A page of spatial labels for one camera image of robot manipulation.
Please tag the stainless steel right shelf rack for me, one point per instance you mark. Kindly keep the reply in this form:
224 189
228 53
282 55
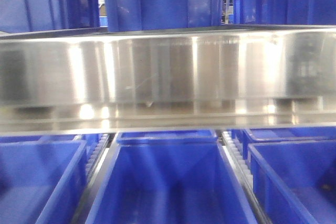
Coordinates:
89 80

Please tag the blue bin top row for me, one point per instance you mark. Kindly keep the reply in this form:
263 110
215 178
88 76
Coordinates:
22 16

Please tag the white roller track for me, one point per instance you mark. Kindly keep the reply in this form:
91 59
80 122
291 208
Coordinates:
241 169

